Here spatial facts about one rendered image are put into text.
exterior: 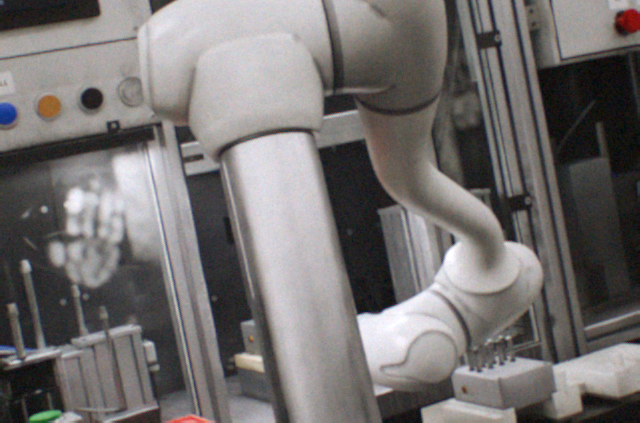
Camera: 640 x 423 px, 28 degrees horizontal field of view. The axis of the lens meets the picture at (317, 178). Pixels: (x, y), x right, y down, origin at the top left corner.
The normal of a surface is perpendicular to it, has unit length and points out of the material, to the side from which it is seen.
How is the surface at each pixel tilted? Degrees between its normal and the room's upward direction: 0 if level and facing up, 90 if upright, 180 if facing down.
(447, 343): 87
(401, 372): 108
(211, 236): 90
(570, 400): 90
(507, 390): 90
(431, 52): 126
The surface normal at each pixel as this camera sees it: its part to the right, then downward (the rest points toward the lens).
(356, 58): 0.29, 0.51
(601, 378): -0.88, 0.19
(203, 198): 0.45, -0.04
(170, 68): -0.29, 0.12
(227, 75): -0.10, -0.10
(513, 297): 0.64, 0.39
